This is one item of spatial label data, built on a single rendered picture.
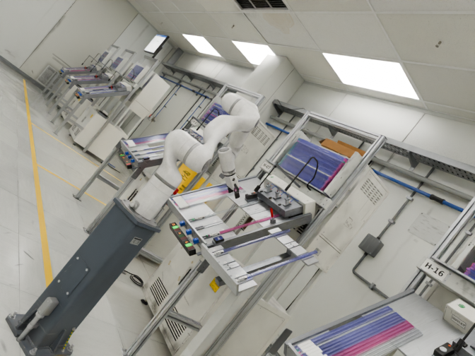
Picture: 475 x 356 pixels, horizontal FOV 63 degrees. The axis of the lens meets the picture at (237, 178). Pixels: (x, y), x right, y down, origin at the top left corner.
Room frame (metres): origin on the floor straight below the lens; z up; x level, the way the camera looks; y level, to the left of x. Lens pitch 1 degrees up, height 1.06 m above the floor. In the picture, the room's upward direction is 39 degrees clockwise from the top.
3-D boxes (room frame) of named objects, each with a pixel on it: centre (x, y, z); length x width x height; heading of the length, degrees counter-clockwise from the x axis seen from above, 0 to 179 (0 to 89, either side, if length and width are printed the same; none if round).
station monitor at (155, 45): (6.52, 2.43, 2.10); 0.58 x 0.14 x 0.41; 35
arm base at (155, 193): (1.76, 0.24, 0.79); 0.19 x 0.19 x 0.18
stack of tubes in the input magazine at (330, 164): (2.66, -0.36, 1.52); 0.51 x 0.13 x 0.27; 35
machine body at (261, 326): (2.78, -0.42, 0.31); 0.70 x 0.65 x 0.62; 35
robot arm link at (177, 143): (1.77, 0.28, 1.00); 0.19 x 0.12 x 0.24; 78
